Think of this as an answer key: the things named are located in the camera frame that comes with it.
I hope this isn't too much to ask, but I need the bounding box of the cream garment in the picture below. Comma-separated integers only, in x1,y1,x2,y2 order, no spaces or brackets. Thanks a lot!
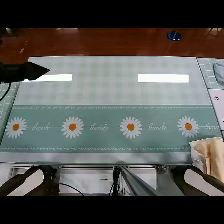
189,137,224,176

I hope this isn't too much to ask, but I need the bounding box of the blue round object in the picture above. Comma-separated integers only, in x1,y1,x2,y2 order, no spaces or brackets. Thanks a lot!
167,30,183,42

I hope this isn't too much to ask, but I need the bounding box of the grey-blue garment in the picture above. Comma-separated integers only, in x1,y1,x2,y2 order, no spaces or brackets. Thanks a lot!
212,61,224,90

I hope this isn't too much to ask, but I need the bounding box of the black cable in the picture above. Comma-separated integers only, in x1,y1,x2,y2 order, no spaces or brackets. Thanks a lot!
53,181,85,197
110,165,122,197

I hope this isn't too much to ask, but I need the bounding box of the silver frame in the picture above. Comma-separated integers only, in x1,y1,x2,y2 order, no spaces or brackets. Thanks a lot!
0,161,224,197

